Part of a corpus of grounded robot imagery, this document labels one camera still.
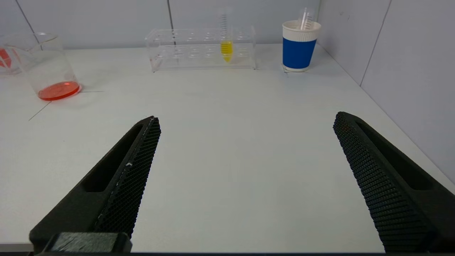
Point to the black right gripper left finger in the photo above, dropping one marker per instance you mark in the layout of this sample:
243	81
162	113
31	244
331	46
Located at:
121	199

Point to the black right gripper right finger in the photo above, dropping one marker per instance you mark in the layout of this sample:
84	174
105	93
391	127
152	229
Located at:
387	192

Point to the test tube with red pigment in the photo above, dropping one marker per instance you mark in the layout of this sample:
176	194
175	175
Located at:
306	17
4	58

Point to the clear glass beaker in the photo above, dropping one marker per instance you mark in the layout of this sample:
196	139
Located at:
57	90

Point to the clear acrylic test tube rack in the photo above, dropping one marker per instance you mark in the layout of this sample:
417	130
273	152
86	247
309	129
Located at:
7	72
188	53

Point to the test tube with yellow pigment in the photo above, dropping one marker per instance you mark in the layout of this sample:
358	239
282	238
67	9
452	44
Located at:
226	48

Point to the blue white paper cup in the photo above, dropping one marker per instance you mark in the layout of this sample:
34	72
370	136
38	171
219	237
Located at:
298	53

